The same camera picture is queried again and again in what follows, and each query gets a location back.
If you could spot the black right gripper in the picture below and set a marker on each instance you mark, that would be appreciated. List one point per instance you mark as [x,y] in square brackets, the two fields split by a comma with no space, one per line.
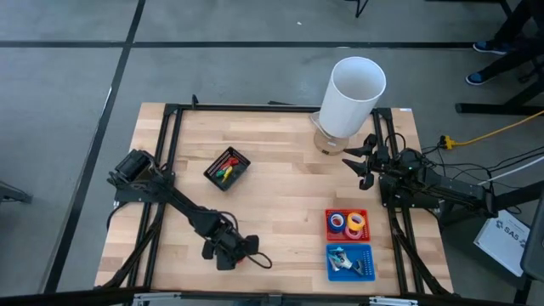
[381,163]

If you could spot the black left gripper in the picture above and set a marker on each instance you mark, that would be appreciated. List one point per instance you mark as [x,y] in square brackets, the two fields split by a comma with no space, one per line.
[225,246]

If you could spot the yellow tape roll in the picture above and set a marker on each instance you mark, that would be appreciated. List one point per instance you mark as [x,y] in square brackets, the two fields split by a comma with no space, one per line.
[349,221]

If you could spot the blue tape roll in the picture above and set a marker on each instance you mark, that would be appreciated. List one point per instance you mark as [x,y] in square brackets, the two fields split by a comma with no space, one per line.
[330,222]

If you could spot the red tape roll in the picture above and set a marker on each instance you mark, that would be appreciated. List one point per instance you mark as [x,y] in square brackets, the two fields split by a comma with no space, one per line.
[353,236]

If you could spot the yellow stapler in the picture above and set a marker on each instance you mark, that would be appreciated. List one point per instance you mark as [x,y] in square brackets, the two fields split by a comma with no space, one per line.
[228,173]

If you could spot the green stapler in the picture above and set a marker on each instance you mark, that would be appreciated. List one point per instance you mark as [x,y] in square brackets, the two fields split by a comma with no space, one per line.
[220,172]

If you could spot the teal staple remover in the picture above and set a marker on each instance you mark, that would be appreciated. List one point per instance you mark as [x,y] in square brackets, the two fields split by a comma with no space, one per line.
[337,253]

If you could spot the red stapler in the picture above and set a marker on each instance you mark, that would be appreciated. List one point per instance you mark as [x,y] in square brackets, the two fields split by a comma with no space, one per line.
[230,162]

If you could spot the silver staple remover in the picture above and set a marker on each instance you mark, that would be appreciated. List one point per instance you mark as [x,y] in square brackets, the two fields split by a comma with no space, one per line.
[342,264]

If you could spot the black staple remover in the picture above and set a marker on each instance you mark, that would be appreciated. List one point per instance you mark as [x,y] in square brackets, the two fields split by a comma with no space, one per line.
[360,268]

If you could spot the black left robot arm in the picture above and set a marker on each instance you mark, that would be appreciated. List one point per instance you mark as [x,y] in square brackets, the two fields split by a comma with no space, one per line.
[178,200]

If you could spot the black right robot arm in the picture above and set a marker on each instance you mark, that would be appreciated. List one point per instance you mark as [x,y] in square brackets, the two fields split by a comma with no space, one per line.
[446,187]

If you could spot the round wooden lamp base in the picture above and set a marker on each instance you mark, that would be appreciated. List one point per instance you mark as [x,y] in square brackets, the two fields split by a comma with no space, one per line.
[329,144]

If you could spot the white cylindrical lamp shade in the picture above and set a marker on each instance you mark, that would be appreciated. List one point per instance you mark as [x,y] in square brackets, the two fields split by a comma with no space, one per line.
[353,98]

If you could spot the red plastic basket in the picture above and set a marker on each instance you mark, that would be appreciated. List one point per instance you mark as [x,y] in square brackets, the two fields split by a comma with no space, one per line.
[365,221]

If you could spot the black plastic basket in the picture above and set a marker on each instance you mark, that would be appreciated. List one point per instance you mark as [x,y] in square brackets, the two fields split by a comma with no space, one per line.
[227,169]

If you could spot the blue plastic basket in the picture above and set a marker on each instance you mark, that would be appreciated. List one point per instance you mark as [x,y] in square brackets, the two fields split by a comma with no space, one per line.
[353,278]

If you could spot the black office desk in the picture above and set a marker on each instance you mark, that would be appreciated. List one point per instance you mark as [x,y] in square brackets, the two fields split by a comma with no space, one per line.
[489,108]

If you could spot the white printed paper sheet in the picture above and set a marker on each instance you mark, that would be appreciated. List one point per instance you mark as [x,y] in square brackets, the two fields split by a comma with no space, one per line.
[501,238]

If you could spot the person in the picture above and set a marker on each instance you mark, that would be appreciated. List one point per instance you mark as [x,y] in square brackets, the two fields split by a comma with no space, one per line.
[489,47]

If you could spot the dark grey panel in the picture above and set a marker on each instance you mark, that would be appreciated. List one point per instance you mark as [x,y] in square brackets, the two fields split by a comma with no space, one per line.
[533,246]

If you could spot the black aluminium rig frame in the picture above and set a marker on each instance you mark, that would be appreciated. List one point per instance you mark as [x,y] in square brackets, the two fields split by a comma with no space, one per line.
[255,107]

